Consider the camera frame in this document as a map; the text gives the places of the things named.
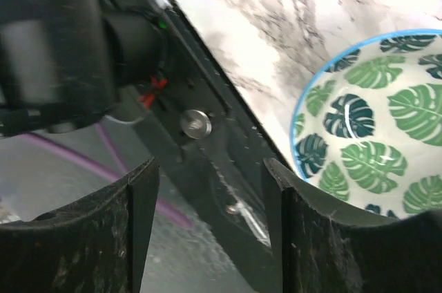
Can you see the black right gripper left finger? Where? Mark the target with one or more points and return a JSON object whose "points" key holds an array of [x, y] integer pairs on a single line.
{"points": [[95, 244]]}

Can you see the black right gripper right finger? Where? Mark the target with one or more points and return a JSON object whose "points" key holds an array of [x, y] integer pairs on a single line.
{"points": [[322, 244]]}

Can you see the green leaf blue-rim bowl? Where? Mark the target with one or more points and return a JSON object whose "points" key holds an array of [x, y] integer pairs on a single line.
{"points": [[367, 128]]}

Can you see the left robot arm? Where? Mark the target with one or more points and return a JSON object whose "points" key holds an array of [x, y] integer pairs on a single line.
{"points": [[63, 61]]}

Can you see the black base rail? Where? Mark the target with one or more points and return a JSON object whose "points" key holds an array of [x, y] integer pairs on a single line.
{"points": [[211, 147]]}

